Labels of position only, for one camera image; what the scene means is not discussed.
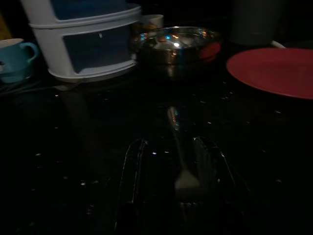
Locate metal fork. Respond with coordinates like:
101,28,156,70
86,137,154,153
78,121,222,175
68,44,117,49
167,106,200,209

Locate pink plate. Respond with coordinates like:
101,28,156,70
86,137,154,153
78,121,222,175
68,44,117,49
226,47,313,100

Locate blue mug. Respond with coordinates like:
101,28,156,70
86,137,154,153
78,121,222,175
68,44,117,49
0,38,40,84

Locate white printed mug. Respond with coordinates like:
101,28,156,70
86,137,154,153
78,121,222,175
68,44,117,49
140,14,164,31

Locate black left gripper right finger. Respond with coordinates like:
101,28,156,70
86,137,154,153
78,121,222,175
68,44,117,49
193,137,252,235

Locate grey water filter canister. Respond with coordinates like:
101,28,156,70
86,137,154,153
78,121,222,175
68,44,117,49
229,0,287,46

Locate thin white hose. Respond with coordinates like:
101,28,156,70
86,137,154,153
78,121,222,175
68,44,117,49
270,40,287,49

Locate white tiered plastic container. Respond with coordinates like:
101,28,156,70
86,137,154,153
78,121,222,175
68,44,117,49
21,0,142,83

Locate stainless steel bowl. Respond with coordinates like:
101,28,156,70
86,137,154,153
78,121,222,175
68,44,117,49
131,26,223,66

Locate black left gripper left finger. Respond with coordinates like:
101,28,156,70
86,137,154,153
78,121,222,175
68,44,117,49
114,138,149,235

